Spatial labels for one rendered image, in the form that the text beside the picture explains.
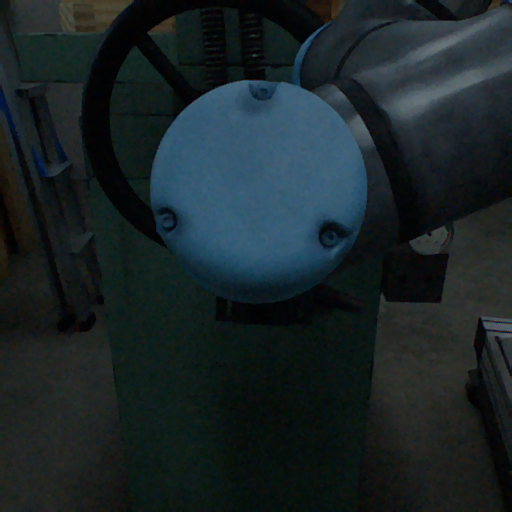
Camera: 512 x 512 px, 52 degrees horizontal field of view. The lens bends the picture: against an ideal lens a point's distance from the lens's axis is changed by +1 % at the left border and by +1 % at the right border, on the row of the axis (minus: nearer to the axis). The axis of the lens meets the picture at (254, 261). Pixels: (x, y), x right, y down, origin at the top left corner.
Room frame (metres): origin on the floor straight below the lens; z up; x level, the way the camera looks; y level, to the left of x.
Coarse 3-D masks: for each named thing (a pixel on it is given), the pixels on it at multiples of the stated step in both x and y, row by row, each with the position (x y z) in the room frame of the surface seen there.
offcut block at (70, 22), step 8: (64, 8) 0.83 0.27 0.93; (72, 8) 0.82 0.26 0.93; (80, 8) 0.84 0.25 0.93; (88, 8) 0.85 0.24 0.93; (64, 16) 0.84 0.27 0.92; (72, 16) 0.83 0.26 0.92; (80, 16) 0.83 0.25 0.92; (88, 16) 0.85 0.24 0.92; (64, 24) 0.84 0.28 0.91; (72, 24) 0.83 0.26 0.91; (80, 24) 0.83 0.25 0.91; (88, 24) 0.84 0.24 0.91
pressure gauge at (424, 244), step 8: (448, 224) 0.64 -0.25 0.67; (432, 232) 0.64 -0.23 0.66; (440, 232) 0.64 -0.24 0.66; (448, 232) 0.64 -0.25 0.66; (416, 240) 0.64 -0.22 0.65; (424, 240) 0.64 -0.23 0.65; (432, 240) 0.64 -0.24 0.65; (440, 240) 0.64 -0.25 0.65; (448, 240) 0.64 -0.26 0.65; (416, 248) 0.64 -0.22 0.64; (424, 248) 0.64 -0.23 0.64; (432, 248) 0.64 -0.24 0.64; (440, 248) 0.64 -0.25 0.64; (416, 256) 0.67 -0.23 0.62; (424, 256) 0.66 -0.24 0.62
